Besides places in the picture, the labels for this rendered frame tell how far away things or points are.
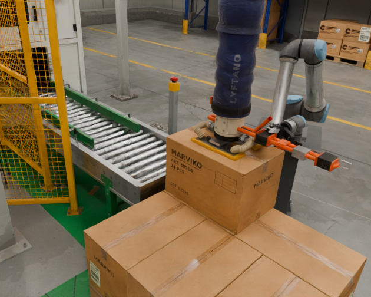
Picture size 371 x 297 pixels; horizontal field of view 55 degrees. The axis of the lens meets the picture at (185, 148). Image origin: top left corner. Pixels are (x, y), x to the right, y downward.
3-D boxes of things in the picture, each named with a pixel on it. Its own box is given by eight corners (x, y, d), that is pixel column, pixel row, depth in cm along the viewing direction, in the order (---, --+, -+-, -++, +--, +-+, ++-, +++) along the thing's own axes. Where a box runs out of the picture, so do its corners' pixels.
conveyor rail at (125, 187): (2, 111, 379) (-1, 94, 370) (7, 110, 382) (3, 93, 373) (137, 210, 238) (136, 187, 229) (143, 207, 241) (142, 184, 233)
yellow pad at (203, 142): (190, 141, 214) (190, 133, 212) (201, 136, 221) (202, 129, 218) (234, 161, 193) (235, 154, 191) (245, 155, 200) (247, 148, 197)
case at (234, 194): (165, 190, 237) (166, 136, 218) (205, 170, 262) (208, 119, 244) (236, 234, 200) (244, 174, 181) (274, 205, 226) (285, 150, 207)
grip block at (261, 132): (252, 142, 193) (254, 132, 190) (263, 137, 199) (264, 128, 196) (266, 148, 187) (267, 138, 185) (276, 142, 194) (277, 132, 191)
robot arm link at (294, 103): (282, 114, 284) (285, 92, 277) (304, 117, 276) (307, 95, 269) (277, 119, 272) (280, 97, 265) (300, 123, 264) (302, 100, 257)
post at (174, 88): (166, 181, 346) (168, 82, 300) (171, 178, 350) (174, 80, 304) (171, 184, 342) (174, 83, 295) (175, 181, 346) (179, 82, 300)
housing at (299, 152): (290, 156, 180) (292, 148, 178) (297, 152, 184) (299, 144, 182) (303, 161, 175) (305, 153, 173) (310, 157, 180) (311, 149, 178)
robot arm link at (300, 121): (306, 131, 215) (308, 115, 210) (295, 137, 207) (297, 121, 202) (292, 127, 221) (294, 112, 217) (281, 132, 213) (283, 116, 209)
